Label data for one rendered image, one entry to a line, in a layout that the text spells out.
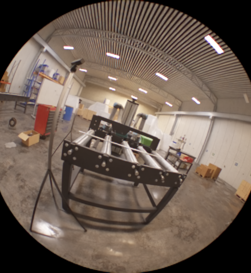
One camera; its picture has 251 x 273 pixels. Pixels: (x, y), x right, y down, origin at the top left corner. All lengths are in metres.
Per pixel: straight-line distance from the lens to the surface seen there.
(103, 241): 1.32
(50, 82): 5.45
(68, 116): 6.71
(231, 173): 10.61
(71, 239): 1.28
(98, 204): 1.16
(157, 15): 7.95
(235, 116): 11.38
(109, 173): 0.87
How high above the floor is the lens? 1.24
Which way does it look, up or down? 9 degrees down
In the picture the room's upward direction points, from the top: 21 degrees clockwise
